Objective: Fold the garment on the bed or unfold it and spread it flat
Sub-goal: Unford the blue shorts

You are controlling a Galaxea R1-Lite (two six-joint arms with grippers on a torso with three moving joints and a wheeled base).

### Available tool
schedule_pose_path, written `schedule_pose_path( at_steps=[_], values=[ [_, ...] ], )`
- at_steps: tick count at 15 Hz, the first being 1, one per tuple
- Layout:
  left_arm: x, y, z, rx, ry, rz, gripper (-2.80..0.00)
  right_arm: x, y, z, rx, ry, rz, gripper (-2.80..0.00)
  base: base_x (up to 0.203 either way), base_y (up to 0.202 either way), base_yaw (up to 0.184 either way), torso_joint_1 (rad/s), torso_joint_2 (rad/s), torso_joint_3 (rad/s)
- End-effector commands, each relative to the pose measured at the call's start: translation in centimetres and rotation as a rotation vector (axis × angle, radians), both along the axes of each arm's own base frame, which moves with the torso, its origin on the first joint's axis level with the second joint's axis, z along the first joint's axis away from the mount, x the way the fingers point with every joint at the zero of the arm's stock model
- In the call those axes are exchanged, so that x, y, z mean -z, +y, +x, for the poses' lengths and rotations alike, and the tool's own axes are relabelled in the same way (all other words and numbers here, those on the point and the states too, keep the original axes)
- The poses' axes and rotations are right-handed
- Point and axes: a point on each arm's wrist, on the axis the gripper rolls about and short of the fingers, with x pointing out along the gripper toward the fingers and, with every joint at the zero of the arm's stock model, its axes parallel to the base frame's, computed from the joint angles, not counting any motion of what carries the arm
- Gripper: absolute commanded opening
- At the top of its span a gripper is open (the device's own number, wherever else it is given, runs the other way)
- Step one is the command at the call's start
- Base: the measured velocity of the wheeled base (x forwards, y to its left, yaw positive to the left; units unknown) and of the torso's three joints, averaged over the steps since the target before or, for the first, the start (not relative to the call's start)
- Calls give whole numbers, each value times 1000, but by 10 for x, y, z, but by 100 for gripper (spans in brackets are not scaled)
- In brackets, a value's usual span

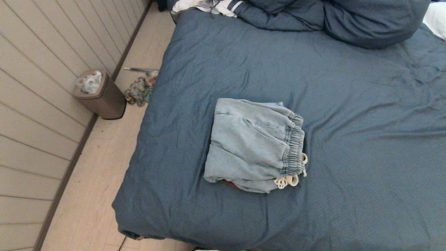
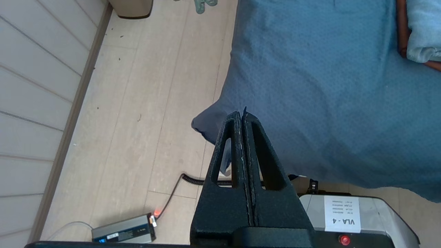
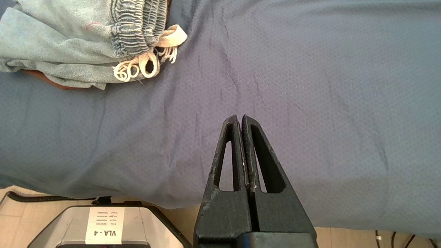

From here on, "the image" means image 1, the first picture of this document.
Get light blue denim shorts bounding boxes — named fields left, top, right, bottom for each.
left=204, top=98, right=308, bottom=193

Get rust brown shorts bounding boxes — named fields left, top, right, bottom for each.
left=220, top=179, right=244, bottom=191

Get multicoloured rag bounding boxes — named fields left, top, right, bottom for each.
left=124, top=77, right=155, bottom=107

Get thin silver metal rod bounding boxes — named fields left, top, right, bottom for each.
left=123, top=67, right=159, bottom=74

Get brown trash bin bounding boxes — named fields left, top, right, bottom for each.
left=72, top=69, right=126, bottom=120

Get white striped garment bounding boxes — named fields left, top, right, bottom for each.
left=171, top=0, right=244, bottom=18

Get blue bed cover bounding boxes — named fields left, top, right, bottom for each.
left=111, top=0, right=446, bottom=251

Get clear plastic bin bag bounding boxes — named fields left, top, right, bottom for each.
left=76, top=71, right=102, bottom=94

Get crumpled blue duvet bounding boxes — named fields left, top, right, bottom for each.
left=233, top=0, right=431, bottom=49

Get white pillow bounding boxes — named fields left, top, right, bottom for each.
left=423, top=2, right=446, bottom=40

